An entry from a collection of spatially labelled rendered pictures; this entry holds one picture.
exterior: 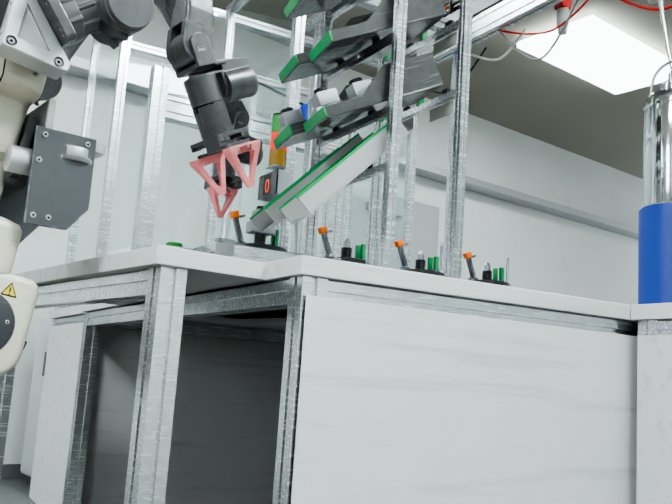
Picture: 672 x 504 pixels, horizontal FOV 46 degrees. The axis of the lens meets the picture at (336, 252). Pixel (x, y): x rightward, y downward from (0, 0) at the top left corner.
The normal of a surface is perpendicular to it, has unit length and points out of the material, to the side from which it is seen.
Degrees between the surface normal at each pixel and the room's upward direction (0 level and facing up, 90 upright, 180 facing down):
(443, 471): 90
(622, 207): 90
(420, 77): 90
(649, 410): 90
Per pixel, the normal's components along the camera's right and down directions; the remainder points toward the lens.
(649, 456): -0.87, -0.14
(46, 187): 0.62, -0.08
